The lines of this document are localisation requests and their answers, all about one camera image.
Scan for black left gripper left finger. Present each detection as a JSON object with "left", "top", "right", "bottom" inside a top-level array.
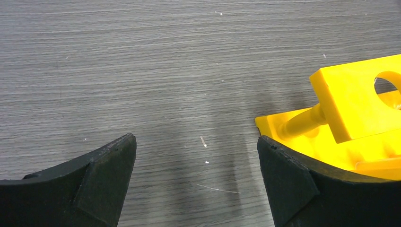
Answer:
[{"left": 0, "top": 133, "right": 137, "bottom": 227}]

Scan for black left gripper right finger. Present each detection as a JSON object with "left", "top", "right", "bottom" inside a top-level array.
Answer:
[{"left": 257, "top": 136, "right": 401, "bottom": 227}]

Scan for yellow test tube rack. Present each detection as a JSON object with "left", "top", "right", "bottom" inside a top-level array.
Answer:
[{"left": 255, "top": 54, "right": 401, "bottom": 180}]

